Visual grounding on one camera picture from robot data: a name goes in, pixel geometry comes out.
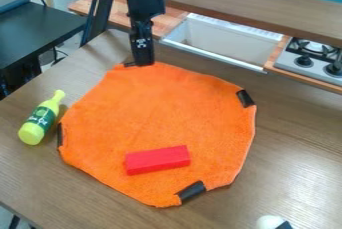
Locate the toy stove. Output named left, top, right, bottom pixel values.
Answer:
left=272, top=37, right=342, bottom=88

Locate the black side table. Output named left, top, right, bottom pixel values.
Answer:
left=0, top=0, right=89, bottom=99

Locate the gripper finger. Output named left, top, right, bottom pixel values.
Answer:
left=128, top=19, right=141, bottom=65
left=136, top=20, right=157, bottom=67

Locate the red block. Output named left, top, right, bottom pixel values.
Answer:
left=122, top=144, right=193, bottom=176

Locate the yellow toy bottle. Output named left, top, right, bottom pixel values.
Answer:
left=17, top=89, right=67, bottom=146

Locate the wooden table with black legs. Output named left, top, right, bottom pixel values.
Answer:
left=78, top=0, right=342, bottom=49

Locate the toy sink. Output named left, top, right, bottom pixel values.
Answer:
left=158, top=12, right=285, bottom=74

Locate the orange cloth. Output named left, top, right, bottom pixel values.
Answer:
left=56, top=60, right=260, bottom=209

